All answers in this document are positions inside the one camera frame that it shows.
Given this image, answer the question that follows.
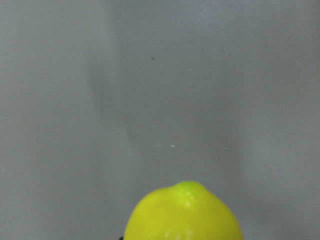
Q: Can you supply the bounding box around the yellow lemon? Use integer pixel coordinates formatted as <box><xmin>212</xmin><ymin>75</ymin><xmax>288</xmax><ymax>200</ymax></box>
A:
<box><xmin>123</xmin><ymin>181</ymin><xmax>244</xmax><ymax>240</ymax></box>

